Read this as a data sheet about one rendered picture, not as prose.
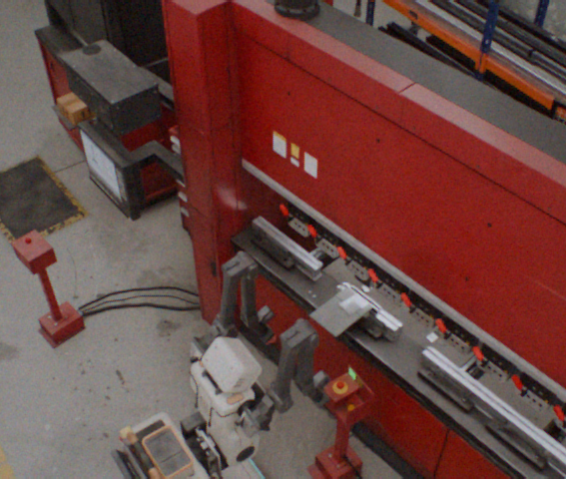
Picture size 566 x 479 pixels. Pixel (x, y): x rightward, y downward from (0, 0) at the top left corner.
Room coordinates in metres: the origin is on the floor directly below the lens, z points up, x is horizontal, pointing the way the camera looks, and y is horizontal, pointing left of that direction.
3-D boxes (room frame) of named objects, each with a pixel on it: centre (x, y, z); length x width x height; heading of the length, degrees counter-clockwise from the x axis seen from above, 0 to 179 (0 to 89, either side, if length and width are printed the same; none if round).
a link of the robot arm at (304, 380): (1.73, -0.09, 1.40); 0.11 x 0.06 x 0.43; 34
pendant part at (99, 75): (2.99, 0.82, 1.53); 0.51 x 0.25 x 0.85; 39
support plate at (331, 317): (2.30, -0.29, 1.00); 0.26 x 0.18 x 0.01; 133
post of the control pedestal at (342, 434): (1.97, -0.32, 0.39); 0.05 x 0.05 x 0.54; 33
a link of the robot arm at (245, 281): (2.09, 0.15, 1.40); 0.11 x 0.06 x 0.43; 34
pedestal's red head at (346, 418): (1.97, -0.32, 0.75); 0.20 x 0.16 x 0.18; 33
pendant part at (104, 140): (2.90, 0.85, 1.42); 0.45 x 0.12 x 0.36; 39
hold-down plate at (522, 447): (1.63, -1.04, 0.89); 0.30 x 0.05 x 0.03; 43
